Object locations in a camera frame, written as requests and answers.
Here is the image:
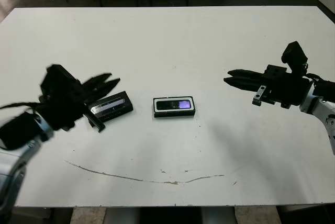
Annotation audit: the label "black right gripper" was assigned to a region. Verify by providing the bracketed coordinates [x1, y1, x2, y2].
[224, 64, 314, 108]

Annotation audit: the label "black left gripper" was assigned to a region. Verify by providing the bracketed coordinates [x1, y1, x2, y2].
[39, 72, 121, 133]

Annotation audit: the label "black box lid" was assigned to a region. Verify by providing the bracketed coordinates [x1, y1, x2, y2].
[87, 91, 135, 123]

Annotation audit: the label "black camera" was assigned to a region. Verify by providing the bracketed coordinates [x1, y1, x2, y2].
[156, 99, 192, 110]

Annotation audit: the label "black box white foam insert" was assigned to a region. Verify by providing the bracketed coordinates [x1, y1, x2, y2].
[153, 95, 196, 119]

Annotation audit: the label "grey black robot lower body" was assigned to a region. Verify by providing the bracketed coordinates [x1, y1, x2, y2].
[106, 206, 236, 224]

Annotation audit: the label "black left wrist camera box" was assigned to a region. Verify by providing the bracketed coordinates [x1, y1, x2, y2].
[40, 64, 81, 96]

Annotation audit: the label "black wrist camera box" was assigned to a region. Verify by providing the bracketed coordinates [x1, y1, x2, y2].
[40, 64, 81, 96]
[281, 41, 308, 74]

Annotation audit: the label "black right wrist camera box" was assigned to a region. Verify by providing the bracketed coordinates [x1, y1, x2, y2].
[281, 41, 308, 74]

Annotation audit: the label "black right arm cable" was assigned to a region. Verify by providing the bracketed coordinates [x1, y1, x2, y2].
[303, 63, 328, 82]

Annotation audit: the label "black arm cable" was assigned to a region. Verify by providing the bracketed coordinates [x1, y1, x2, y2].
[0, 100, 47, 111]
[303, 63, 328, 82]

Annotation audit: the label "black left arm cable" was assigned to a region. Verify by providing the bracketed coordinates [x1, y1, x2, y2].
[0, 100, 47, 111]

